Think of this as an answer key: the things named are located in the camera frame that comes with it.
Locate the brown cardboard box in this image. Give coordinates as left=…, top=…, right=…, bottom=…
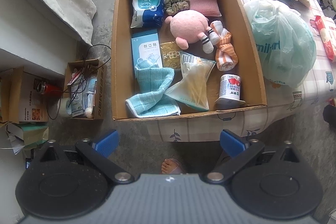
left=111, top=0, right=268, bottom=122

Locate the blue white wet wipes pack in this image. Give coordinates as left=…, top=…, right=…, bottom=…
left=130, top=0, right=164, bottom=28

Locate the pink baby wipes pack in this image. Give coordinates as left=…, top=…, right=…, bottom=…
left=315, top=15, right=336, bottom=63

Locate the green scrunchie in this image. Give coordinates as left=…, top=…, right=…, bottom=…
left=163, top=0, right=190, bottom=16

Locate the red thermos bottle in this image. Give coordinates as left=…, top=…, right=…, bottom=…
left=36, top=82, right=63, bottom=97

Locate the white teal plastic bag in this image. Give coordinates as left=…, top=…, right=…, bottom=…
left=244, top=0, right=317, bottom=88

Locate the light blue mask box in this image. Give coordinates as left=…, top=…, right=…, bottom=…
left=131, top=29, right=163, bottom=78

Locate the clear yellow snack bag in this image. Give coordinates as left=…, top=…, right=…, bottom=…
left=165, top=52, right=215, bottom=111

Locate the light blue towel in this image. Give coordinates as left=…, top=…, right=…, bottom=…
left=126, top=59, right=181, bottom=118

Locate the person bare foot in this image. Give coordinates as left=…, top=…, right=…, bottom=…
left=161, top=158, right=186, bottom=174

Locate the white yogurt cup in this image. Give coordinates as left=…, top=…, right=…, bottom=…
left=215, top=74, right=245, bottom=110

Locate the cardboard box of clutter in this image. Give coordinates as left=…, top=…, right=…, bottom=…
left=59, top=59, right=106, bottom=120

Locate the orange white striped cloth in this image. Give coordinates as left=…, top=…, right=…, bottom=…
left=210, top=20, right=239, bottom=72

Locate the pink plush doll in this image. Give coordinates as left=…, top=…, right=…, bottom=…
left=165, top=10, right=219, bottom=54

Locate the open printed cardboard box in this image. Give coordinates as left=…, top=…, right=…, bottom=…
left=1, top=67, right=49, bottom=123

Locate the pink knitted cloth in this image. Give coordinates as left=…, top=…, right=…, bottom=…
left=189, top=0, right=222, bottom=17

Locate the gold foil packet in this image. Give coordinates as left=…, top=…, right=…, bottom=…
left=160, top=41, right=181, bottom=71

